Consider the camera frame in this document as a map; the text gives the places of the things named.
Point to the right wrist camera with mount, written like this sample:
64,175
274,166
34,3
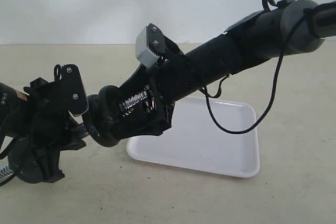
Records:
154,50

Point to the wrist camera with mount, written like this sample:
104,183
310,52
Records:
71,88
154,50

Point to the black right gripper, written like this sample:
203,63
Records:
171,79

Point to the black weight plate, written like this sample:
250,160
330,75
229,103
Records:
22,156
90,122
109,98

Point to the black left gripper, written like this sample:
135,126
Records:
45,126

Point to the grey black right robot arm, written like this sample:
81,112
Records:
144,104

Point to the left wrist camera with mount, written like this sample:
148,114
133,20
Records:
71,88

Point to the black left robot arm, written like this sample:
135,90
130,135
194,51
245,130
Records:
10,121

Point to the white rectangular plastic tray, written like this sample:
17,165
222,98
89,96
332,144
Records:
195,142

